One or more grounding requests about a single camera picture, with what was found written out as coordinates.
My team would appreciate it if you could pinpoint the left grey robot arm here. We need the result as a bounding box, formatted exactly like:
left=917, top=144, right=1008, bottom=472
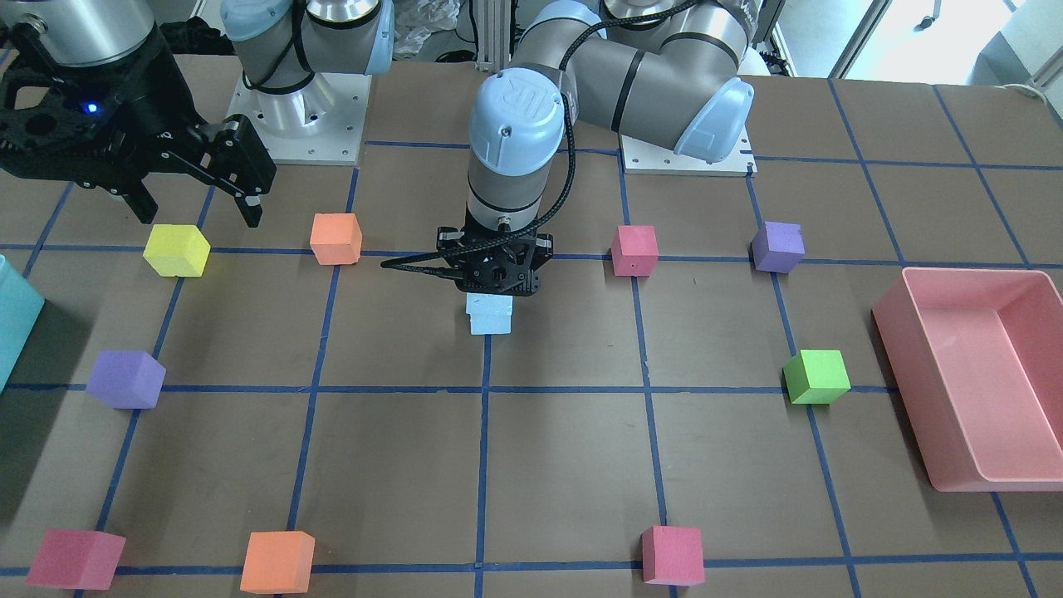
left=432, top=1, right=759, bottom=297

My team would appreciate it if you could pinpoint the purple foam block far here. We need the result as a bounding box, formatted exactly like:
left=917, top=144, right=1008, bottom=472
left=750, top=221, right=806, bottom=275

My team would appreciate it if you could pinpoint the purple foam block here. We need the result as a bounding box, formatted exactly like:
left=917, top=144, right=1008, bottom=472
left=85, top=351, right=166, bottom=409
left=750, top=221, right=806, bottom=275

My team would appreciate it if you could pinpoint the pink plastic bin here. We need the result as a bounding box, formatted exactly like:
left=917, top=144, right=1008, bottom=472
left=873, top=267, right=1062, bottom=492

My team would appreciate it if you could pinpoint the orange foam block far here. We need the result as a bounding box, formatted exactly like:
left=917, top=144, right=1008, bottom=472
left=240, top=531, right=316, bottom=595

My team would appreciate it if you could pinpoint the orange foam block near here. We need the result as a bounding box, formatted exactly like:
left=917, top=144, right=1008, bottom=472
left=309, top=213, right=362, bottom=266

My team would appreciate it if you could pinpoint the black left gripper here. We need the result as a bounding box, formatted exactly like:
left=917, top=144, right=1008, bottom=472
left=443, top=233, right=553, bottom=297

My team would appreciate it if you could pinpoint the pink foam block near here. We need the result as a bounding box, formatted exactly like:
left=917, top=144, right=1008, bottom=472
left=610, top=226, right=660, bottom=277

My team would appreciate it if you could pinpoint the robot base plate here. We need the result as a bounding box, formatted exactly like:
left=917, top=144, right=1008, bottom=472
left=227, top=73, right=373, bottom=166
left=620, top=126, right=758, bottom=177

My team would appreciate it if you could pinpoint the light blue foam block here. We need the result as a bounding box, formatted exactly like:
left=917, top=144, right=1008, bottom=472
left=468, top=313, right=512, bottom=336

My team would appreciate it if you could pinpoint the yellow foam block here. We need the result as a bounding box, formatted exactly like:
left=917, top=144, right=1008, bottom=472
left=144, top=224, right=210, bottom=277

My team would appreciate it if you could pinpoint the pink foam block far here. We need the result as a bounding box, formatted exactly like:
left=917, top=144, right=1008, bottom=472
left=640, top=525, right=706, bottom=587

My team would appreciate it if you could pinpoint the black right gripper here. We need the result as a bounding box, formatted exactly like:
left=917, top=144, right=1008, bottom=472
left=2, top=24, right=277, bottom=228

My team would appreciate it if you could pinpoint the pink foam block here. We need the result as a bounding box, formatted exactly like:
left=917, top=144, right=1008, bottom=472
left=26, top=529, right=126, bottom=591
left=640, top=525, right=706, bottom=587
left=610, top=226, right=660, bottom=277

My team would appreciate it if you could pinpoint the teal plastic bin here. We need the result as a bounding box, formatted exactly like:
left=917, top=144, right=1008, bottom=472
left=1, top=255, right=45, bottom=390

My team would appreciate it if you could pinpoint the orange foam block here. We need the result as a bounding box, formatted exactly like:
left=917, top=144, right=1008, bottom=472
left=309, top=213, right=362, bottom=266
left=240, top=531, right=316, bottom=595

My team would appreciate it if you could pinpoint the green foam block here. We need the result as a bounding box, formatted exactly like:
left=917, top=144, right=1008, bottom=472
left=782, top=349, right=853, bottom=404

